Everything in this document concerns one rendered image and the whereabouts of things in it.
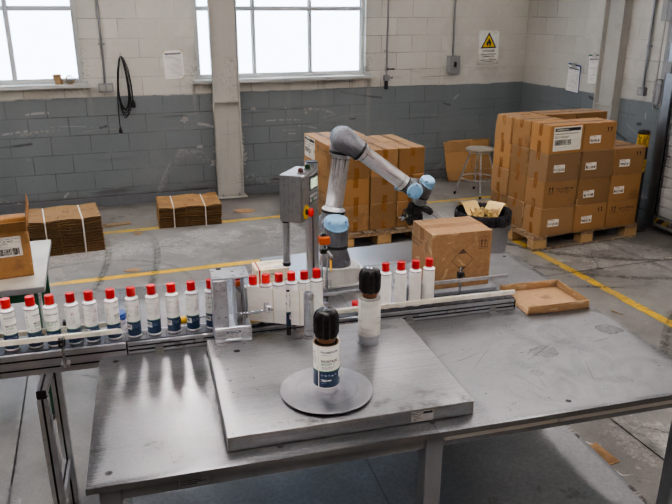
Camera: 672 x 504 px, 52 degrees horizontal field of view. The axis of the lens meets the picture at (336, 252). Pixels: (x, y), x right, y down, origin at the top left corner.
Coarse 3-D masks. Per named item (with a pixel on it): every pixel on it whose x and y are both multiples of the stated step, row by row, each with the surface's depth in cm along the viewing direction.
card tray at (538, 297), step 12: (504, 288) 323; (516, 288) 325; (528, 288) 326; (540, 288) 328; (552, 288) 328; (564, 288) 323; (516, 300) 314; (528, 300) 314; (540, 300) 314; (552, 300) 314; (564, 300) 314; (576, 300) 314; (588, 300) 306; (528, 312) 299; (540, 312) 301
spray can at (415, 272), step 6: (414, 264) 290; (414, 270) 291; (420, 270) 291; (414, 276) 291; (420, 276) 292; (414, 282) 292; (420, 282) 293; (414, 288) 293; (420, 288) 294; (414, 294) 293; (420, 294) 295; (408, 300) 297; (414, 306) 295
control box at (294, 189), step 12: (312, 168) 279; (288, 180) 268; (300, 180) 266; (288, 192) 270; (300, 192) 268; (312, 192) 277; (288, 204) 271; (300, 204) 269; (312, 204) 279; (288, 216) 273; (300, 216) 271
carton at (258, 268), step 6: (252, 264) 339; (258, 264) 338; (264, 264) 338; (270, 264) 338; (276, 264) 338; (282, 264) 338; (252, 270) 341; (258, 270) 330; (264, 270) 331; (270, 270) 332; (276, 270) 333; (282, 270) 334; (288, 270) 335; (258, 276) 331; (270, 276) 333; (258, 282) 332
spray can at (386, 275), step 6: (384, 264) 287; (384, 270) 288; (384, 276) 287; (390, 276) 288; (384, 282) 288; (390, 282) 289; (384, 288) 289; (390, 288) 290; (384, 294) 290; (390, 294) 291; (384, 300) 291; (390, 300) 292
